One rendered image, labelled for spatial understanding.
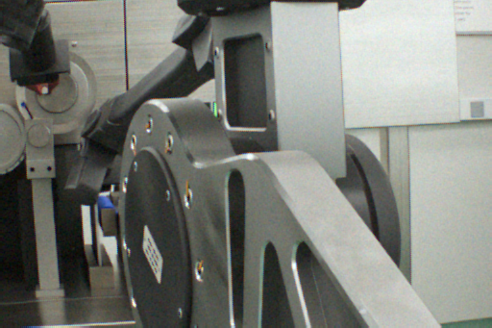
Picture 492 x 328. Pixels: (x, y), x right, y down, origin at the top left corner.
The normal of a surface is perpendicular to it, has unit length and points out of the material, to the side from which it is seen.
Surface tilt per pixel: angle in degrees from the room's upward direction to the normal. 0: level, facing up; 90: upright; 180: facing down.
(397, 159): 90
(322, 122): 90
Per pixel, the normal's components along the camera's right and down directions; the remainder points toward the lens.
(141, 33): 0.20, 0.04
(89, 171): 0.47, -0.26
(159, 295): -0.93, 0.06
